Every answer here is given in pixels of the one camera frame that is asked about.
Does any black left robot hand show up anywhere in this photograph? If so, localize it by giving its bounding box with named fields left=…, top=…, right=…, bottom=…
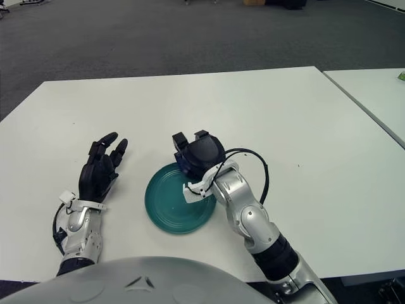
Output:
left=78, top=132, right=129, bottom=203

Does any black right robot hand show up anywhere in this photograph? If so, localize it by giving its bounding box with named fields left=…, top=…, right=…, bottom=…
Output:
left=172, top=130, right=227, bottom=179

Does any round green plate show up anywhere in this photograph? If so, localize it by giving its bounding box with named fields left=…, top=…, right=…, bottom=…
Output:
left=144, top=163, right=219, bottom=235

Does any grey robot torso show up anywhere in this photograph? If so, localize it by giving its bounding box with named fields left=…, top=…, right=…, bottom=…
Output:
left=0, top=255, right=273, bottom=304

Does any white neighbouring table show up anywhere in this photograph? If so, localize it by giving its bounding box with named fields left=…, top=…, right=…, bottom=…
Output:
left=322, top=68, right=405, bottom=145

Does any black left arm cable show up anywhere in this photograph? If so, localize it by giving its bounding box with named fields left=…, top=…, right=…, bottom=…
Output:
left=52, top=202, right=69, bottom=257

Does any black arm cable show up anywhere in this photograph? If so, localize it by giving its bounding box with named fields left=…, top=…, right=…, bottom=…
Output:
left=221, top=148, right=270, bottom=203
left=52, top=202, right=69, bottom=257

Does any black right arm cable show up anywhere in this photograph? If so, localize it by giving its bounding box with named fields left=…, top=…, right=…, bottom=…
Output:
left=221, top=148, right=270, bottom=203

